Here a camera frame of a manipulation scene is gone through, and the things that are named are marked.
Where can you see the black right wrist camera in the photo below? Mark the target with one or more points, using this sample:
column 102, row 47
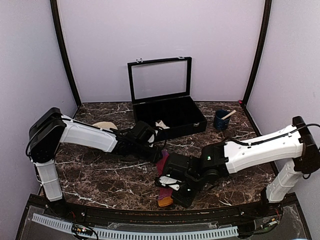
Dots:
column 177, row 166

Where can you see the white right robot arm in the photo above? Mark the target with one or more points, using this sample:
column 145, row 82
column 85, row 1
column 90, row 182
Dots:
column 294, row 142

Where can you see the maroon purple orange sock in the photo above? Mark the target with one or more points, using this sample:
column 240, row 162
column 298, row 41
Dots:
column 165, row 194

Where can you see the black display box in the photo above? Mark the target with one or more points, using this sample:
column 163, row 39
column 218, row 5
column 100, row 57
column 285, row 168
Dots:
column 160, row 90

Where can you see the black corner post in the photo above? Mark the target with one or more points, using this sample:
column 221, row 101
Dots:
column 258, row 53
column 63, row 51

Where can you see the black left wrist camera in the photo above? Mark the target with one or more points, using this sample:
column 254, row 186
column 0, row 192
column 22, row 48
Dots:
column 143, row 133

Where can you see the black left corner post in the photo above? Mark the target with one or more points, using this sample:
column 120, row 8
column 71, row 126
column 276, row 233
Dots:
column 63, row 51

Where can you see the black front table rail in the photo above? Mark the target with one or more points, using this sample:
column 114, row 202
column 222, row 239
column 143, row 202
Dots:
column 89, row 210

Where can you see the white slotted cable duct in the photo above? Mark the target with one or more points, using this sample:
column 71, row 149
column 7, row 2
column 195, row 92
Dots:
column 121, row 231

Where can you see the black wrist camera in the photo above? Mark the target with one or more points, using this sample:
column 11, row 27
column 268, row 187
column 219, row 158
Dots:
column 143, row 133
column 177, row 166

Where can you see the black right corner post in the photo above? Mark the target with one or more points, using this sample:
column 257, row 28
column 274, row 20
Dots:
column 258, row 53

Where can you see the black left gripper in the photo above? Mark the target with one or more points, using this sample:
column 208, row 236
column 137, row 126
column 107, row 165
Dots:
column 154, row 156

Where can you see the wooden stick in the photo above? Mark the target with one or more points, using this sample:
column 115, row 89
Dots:
column 229, row 114

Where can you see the dark blue mug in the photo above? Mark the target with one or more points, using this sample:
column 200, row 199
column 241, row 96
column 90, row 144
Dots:
column 219, row 123

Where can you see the brown and white sock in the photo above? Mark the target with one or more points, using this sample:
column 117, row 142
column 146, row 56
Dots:
column 161, row 125

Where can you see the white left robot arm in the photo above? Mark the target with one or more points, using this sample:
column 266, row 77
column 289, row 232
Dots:
column 54, row 128

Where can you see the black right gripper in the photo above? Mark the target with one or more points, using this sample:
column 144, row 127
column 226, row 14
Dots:
column 185, row 201

